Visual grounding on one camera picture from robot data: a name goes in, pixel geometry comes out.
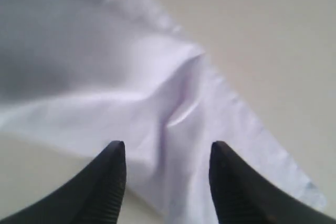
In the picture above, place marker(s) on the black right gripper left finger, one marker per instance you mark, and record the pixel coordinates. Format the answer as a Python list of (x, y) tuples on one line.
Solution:
[(94, 195)]

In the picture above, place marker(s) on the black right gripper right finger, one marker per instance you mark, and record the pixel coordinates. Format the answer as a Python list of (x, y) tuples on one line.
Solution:
[(242, 195)]

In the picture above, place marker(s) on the white t-shirt red lettering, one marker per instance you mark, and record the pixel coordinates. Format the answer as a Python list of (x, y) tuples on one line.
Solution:
[(79, 74)]

